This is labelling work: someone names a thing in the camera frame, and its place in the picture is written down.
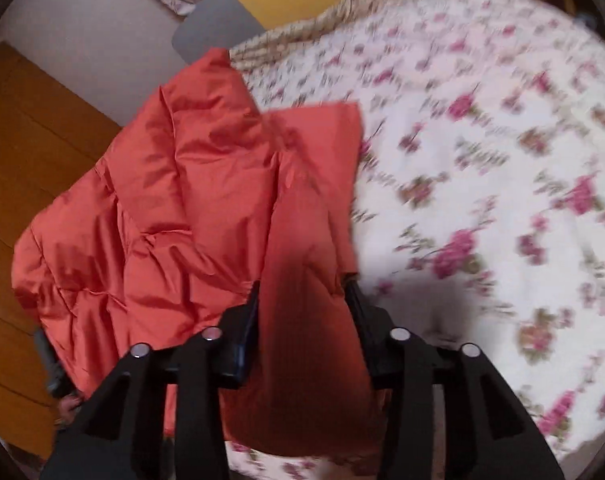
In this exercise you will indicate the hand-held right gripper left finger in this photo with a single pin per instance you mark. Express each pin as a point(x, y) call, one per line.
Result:
point(240, 340)

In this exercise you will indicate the person's left hand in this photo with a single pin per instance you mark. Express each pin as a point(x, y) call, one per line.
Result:
point(70, 407)

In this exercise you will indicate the orange wooden wardrobe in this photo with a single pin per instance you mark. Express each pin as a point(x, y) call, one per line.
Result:
point(27, 150)

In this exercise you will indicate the floral quilt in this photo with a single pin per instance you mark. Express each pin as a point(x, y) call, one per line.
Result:
point(482, 160)

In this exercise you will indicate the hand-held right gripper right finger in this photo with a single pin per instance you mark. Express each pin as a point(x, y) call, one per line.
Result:
point(370, 330)

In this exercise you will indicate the red puffer jacket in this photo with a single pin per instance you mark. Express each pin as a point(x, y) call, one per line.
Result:
point(182, 200)

